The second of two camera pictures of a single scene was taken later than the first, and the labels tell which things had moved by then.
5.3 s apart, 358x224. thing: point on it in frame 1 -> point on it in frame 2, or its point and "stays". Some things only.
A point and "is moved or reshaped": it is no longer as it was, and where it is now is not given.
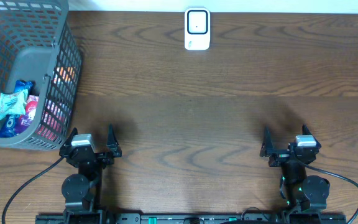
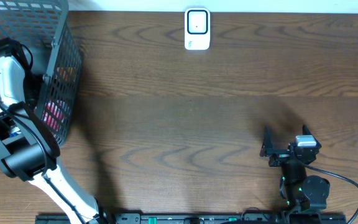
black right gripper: (289, 157) stays
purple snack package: (24, 121) is moved or reshaped
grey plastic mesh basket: (30, 41) stays
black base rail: (193, 218) stays
